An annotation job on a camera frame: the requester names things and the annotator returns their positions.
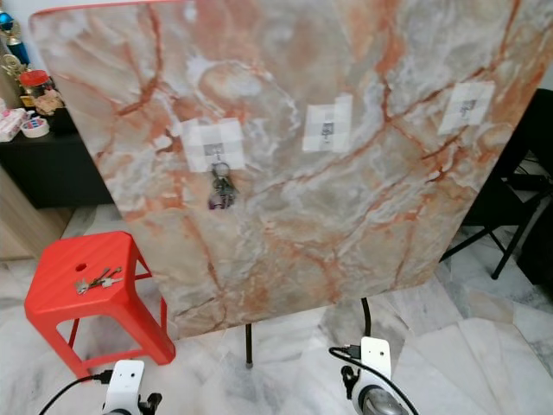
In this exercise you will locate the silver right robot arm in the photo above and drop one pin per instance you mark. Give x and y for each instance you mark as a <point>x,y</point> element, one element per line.
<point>378,403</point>

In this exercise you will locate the red plastic stool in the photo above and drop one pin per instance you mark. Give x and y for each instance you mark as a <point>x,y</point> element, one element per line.
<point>78,307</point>

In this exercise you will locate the marble pattern table top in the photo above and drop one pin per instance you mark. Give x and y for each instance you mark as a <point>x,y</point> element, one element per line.
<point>311,216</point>

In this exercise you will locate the dark key bunch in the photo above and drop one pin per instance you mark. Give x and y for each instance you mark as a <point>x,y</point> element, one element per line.
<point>222,188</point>

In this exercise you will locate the black low cabinet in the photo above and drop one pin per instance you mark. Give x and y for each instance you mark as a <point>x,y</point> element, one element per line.
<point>52,169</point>

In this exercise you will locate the black folding stand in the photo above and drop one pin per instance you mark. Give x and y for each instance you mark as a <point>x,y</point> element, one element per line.
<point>523,173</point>

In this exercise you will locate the white tape roll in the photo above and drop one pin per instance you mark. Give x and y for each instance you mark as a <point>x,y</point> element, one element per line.
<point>35,128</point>

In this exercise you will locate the pink tissue pack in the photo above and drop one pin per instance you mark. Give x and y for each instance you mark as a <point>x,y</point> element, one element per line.
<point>10,125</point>

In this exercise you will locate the red lidded jar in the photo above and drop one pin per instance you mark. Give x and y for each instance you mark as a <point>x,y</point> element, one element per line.
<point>34,84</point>

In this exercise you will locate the gold and blue trophy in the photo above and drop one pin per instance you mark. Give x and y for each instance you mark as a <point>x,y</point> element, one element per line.
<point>13,43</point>

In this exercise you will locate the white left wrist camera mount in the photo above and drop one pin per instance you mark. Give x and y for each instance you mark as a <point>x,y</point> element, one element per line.
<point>124,385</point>

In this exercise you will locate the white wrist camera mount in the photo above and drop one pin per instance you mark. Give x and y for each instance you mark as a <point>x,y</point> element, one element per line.
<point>124,385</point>
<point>376,359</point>

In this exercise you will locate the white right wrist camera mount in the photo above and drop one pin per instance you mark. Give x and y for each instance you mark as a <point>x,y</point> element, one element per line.
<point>376,359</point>

